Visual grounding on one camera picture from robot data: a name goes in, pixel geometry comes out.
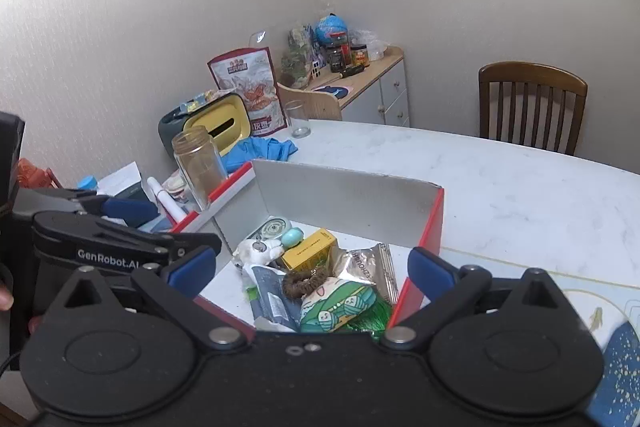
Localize empty glass jar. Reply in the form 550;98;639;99
171;125;229;213

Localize clear glass cup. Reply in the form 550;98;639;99
284;99;312;139

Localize white wooden sideboard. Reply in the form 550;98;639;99
312;46;411;128

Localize glass vase with plant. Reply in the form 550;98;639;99
280;44;314;90

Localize red cardboard box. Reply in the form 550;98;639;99
167;158;446;333

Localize blue globe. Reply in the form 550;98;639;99
315;14;349;46

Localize small yellow box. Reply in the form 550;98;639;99
280;229;337;272

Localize silver foil snack packet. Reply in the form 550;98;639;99
330;243;400;306

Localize clear plastic bag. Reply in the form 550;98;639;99
347;28;389;60

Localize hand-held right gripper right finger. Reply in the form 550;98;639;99
380;246;565;351

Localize person's left hand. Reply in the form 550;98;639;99
0;291;46;335

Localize white plastic packet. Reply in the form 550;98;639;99
242;263;304;333

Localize red snack bag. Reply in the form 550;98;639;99
207;47;289;138

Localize green embroidered sachet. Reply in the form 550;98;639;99
299;282;394;334

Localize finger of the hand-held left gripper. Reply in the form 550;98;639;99
20;188;160;228
95;227;224;264

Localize grey correction tape dispenser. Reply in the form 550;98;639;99
257;216;292;241

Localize dark brown wooden chair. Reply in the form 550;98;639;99
477;62;589;156

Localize white papers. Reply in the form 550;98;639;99
97;162;151;203

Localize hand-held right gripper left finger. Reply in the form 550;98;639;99
60;244;256;350

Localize white paper roll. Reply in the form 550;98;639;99
146;177;186;226

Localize grey yellow tissue box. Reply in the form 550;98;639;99
158;91;251;158

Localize dark jar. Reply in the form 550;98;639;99
325;44;346;73

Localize brown hair scrunchie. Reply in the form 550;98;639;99
281;268;329;303

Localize blue cloth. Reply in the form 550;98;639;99
220;136;300;176

